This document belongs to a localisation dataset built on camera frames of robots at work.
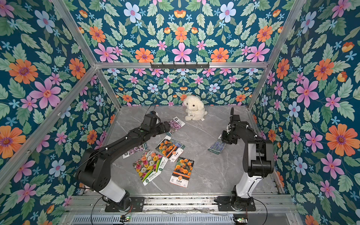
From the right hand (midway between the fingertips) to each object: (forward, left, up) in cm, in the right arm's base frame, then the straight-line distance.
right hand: (227, 139), depth 94 cm
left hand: (+3, +40, +10) cm, 41 cm away
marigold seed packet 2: (-21, +30, -6) cm, 37 cm away
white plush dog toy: (+19, +22, +11) cm, 31 cm away
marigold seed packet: (-7, +39, -3) cm, 40 cm away
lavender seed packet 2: (-2, +34, -5) cm, 35 cm away
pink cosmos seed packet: (+14, +38, -4) cm, 41 cm away
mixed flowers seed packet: (-18, +51, -4) cm, 54 cm away
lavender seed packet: (-5, +7, -3) cm, 9 cm away
